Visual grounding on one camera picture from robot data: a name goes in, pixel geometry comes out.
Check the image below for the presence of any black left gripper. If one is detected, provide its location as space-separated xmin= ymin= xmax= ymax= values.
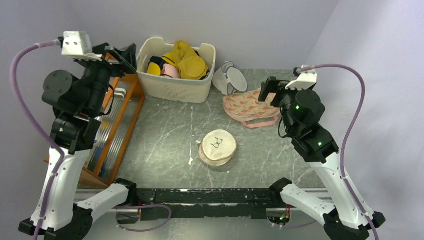
xmin=80 ymin=43 xmax=138 ymax=115

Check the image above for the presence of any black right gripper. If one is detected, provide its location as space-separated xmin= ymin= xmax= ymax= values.
xmin=258 ymin=76 xmax=312 ymax=135

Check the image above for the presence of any yellow bra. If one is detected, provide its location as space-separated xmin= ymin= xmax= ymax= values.
xmin=162 ymin=40 xmax=210 ymax=80

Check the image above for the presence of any white mesh laundry bag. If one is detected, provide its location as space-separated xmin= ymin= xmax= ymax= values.
xmin=198 ymin=129 xmax=237 ymax=167

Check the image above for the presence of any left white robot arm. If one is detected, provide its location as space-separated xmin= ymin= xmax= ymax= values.
xmin=18 ymin=43 xmax=139 ymax=240

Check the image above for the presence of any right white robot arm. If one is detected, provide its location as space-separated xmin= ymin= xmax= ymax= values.
xmin=258 ymin=77 xmax=386 ymax=240

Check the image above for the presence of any pink floral laundry bag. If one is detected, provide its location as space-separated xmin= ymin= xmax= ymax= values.
xmin=222 ymin=88 xmax=281 ymax=129

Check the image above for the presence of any white blue-trimmed mesh bag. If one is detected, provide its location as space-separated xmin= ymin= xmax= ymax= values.
xmin=212 ymin=61 xmax=248 ymax=96

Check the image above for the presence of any cream plastic laundry basket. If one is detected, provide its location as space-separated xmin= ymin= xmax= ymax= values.
xmin=137 ymin=37 xmax=216 ymax=104

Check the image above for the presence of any yellow garment in basket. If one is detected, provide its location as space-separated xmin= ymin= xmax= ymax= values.
xmin=146 ymin=62 xmax=164 ymax=76

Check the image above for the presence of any wooden rack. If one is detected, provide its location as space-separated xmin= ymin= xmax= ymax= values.
xmin=42 ymin=65 xmax=145 ymax=188

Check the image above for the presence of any pink garment in basket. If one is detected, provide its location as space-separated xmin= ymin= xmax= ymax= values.
xmin=160 ymin=63 xmax=181 ymax=79

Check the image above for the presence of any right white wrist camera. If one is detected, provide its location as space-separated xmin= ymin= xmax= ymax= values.
xmin=285 ymin=65 xmax=318 ymax=91

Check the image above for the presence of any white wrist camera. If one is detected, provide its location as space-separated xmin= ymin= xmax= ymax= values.
xmin=61 ymin=31 xmax=102 ymax=62
xmin=285 ymin=65 xmax=318 ymax=91

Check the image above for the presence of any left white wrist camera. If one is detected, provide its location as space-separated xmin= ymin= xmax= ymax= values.
xmin=61 ymin=31 xmax=102 ymax=62

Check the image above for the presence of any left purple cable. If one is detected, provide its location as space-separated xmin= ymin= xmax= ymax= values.
xmin=9 ymin=39 xmax=66 ymax=240

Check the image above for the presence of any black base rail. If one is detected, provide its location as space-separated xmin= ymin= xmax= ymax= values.
xmin=123 ymin=188 xmax=286 ymax=221

